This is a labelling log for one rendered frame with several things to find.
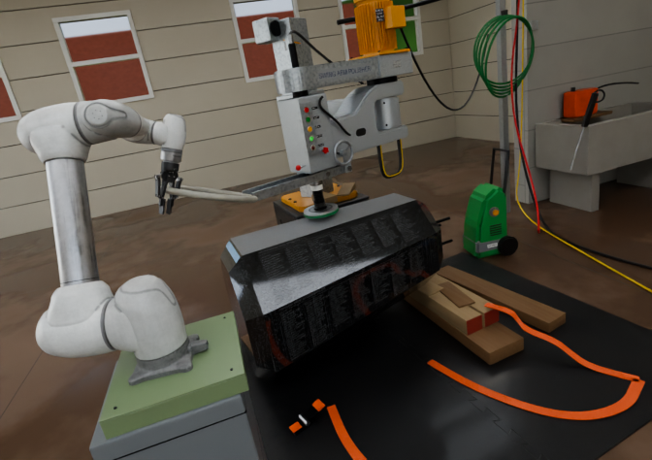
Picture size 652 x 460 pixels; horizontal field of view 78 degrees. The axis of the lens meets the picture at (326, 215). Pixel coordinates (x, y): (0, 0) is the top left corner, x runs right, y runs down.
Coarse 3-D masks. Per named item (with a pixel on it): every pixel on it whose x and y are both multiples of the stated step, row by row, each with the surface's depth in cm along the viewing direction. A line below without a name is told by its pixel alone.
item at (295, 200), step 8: (336, 184) 339; (296, 192) 336; (336, 192) 314; (352, 192) 306; (288, 200) 316; (296, 200) 312; (304, 200) 308; (344, 200) 304; (296, 208) 298; (304, 208) 291
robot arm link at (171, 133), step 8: (168, 120) 175; (176, 120) 176; (184, 120) 181; (152, 128) 175; (160, 128) 175; (168, 128) 175; (176, 128) 176; (184, 128) 180; (152, 136) 175; (160, 136) 175; (168, 136) 175; (176, 136) 176; (184, 136) 180; (160, 144) 177; (168, 144) 176; (176, 144) 177
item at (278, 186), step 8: (336, 168) 242; (296, 176) 238; (304, 176) 242; (312, 176) 232; (320, 176) 236; (328, 176) 238; (264, 184) 226; (272, 184) 229; (280, 184) 220; (288, 184) 223; (296, 184) 226; (304, 184) 229; (248, 192) 221; (256, 192) 211; (264, 192) 214; (272, 192) 217; (280, 192) 220
